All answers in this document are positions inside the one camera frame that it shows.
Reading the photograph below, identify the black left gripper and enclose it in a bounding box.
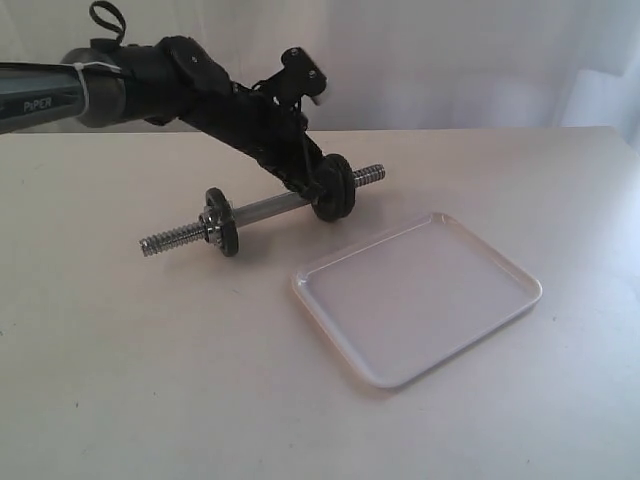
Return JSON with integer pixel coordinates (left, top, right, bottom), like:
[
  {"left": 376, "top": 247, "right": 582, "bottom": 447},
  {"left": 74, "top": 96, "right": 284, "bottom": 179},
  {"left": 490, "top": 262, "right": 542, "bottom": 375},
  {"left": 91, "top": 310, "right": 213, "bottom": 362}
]
[{"left": 174, "top": 87, "right": 331, "bottom": 204}]

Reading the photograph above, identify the black weight plate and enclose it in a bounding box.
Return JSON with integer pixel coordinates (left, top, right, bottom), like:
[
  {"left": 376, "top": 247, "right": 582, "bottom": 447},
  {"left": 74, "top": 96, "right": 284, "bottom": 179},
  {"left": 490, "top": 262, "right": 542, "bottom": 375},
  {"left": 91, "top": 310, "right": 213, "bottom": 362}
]
[
  {"left": 329, "top": 154, "right": 356, "bottom": 218},
  {"left": 312, "top": 154, "right": 345, "bottom": 223},
  {"left": 204, "top": 187, "right": 239, "bottom": 257}
]

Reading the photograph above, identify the chrome dumbbell bar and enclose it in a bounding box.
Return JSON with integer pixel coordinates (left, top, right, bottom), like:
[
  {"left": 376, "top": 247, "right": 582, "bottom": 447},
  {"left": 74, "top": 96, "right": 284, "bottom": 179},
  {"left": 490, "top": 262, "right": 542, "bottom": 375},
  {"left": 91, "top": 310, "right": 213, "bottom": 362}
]
[{"left": 138, "top": 162, "right": 387, "bottom": 259}]

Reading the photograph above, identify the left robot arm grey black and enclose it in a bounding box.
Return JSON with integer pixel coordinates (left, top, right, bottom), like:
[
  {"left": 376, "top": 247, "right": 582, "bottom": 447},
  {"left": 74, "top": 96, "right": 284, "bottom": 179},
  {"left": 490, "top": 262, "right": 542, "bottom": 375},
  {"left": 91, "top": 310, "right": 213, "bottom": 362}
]
[{"left": 1, "top": 36, "right": 327, "bottom": 200}]

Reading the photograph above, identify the chrome collar nut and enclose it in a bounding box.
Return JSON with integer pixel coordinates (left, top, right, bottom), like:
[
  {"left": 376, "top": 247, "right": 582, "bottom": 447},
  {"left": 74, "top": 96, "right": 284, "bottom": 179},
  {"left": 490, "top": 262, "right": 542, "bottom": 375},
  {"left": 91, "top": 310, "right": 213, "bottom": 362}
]
[{"left": 199, "top": 208, "right": 222, "bottom": 247}]

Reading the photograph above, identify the white rectangular tray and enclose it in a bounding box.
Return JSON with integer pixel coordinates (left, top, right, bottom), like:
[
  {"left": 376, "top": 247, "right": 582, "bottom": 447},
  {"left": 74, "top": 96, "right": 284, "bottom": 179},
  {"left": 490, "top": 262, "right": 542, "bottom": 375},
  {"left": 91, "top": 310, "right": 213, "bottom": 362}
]
[{"left": 292, "top": 212, "right": 543, "bottom": 389}]

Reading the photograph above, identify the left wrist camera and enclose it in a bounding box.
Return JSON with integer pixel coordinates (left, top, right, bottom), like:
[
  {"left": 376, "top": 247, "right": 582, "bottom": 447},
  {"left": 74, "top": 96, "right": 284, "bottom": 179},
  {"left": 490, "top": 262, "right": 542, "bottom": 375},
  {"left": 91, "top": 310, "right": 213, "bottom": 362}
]
[{"left": 257, "top": 47, "right": 328, "bottom": 108}]

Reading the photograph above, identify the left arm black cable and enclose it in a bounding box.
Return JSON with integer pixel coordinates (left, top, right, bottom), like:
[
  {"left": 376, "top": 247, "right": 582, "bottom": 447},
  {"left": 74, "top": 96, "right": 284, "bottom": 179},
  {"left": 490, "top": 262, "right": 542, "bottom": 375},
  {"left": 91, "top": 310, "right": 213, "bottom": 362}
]
[{"left": 89, "top": 0, "right": 126, "bottom": 49}]

